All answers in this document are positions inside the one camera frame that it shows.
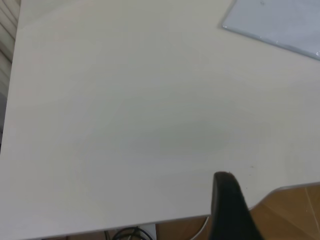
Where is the black cable under table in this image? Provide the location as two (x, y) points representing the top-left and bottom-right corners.
(111, 226), (156, 240)

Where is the thin white cable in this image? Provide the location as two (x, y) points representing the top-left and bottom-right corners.
(196, 216), (211, 240)

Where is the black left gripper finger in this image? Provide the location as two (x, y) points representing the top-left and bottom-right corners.
(209, 171), (266, 240)

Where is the clear red-zipper document bag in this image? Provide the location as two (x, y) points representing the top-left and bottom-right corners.
(221, 0), (320, 61)

